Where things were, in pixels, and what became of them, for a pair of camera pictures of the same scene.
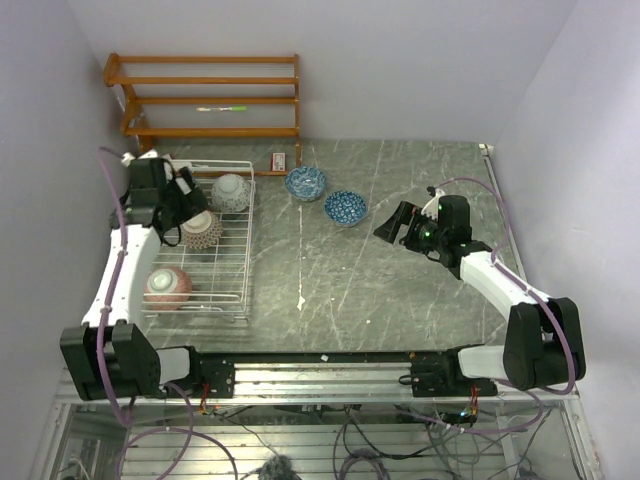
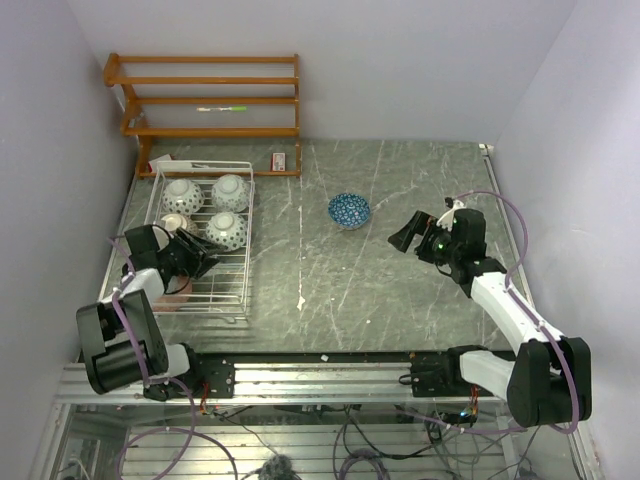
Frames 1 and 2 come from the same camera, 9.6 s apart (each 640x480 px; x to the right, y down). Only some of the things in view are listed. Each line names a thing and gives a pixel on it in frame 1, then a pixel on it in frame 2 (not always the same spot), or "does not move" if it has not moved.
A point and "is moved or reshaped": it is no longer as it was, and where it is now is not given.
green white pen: (232, 109) does not move
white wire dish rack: (207, 274) does not move
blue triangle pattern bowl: (345, 208) does not move
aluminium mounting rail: (321, 381) does not move
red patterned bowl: (166, 280) does not move
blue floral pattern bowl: (305, 183) to (227, 231)
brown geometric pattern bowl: (203, 231) is moved or reshaped
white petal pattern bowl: (231, 193) does not move
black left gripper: (193, 202) to (195, 268)
